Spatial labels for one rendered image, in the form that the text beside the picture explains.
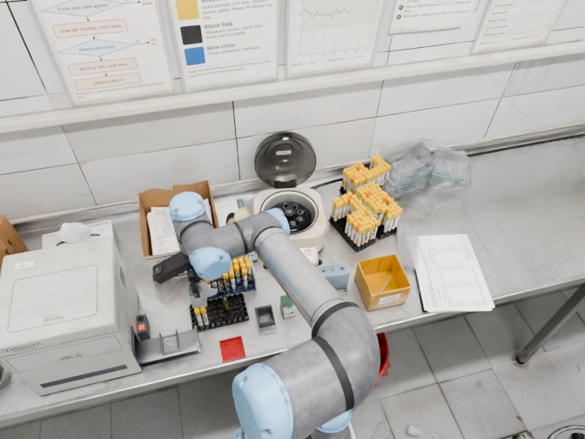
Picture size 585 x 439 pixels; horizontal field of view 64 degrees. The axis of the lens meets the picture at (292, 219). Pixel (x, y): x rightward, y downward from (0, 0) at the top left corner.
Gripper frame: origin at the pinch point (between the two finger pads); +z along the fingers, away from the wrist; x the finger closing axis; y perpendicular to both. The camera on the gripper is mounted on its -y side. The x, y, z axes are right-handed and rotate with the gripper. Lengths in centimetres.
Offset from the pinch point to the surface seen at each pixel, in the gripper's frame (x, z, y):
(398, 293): -3, 14, 59
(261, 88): 54, -25, 26
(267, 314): 0.9, 20.6, 19.0
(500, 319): 25, 109, 146
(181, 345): -5.8, 18.1, -7.2
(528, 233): 18, 22, 118
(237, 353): -9.3, 21.8, 8.3
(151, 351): -6.1, 18.1, -15.8
